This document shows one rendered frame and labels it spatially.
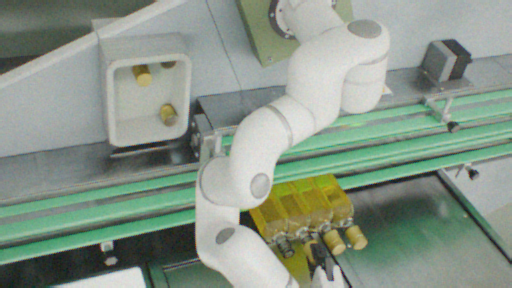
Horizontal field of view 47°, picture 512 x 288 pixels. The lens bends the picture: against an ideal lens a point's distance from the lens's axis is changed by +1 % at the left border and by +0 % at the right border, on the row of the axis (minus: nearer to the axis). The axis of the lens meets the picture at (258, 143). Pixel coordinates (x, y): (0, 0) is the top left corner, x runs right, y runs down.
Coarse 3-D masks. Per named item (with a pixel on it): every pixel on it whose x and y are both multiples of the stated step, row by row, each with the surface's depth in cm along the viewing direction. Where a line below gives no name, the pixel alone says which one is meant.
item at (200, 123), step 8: (192, 120) 136; (200, 120) 134; (192, 128) 137; (200, 128) 132; (208, 128) 132; (192, 136) 136; (200, 136) 132; (192, 144) 139; (200, 144) 133; (200, 152) 134; (208, 152) 135; (200, 160) 136
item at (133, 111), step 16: (112, 64) 116; (128, 64) 117; (160, 64) 128; (176, 64) 128; (112, 80) 118; (128, 80) 128; (160, 80) 131; (176, 80) 130; (112, 96) 120; (128, 96) 131; (144, 96) 132; (160, 96) 134; (176, 96) 132; (112, 112) 123; (128, 112) 134; (144, 112) 135; (176, 112) 135; (112, 128) 126; (128, 128) 133; (144, 128) 134; (160, 128) 134; (176, 128) 135; (128, 144) 130
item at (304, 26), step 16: (288, 0) 122; (304, 0) 120; (320, 0) 120; (288, 16) 123; (304, 16) 118; (320, 16) 116; (336, 16) 117; (288, 32) 129; (304, 32) 117; (320, 32) 113
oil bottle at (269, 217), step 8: (272, 192) 138; (272, 200) 136; (256, 208) 134; (264, 208) 133; (272, 208) 134; (280, 208) 134; (256, 216) 135; (264, 216) 132; (272, 216) 132; (280, 216) 132; (256, 224) 136; (264, 224) 131; (272, 224) 130; (280, 224) 131; (288, 224) 132; (264, 232) 132; (272, 232) 130; (280, 232) 130; (272, 240) 131
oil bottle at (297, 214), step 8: (280, 184) 140; (288, 184) 140; (280, 192) 138; (288, 192) 138; (296, 192) 139; (280, 200) 136; (288, 200) 136; (296, 200) 137; (288, 208) 135; (296, 208) 135; (304, 208) 135; (288, 216) 133; (296, 216) 133; (304, 216) 133; (296, 224) 132; (304, 224) 133; (288, 232) 134; (296, 232) 133
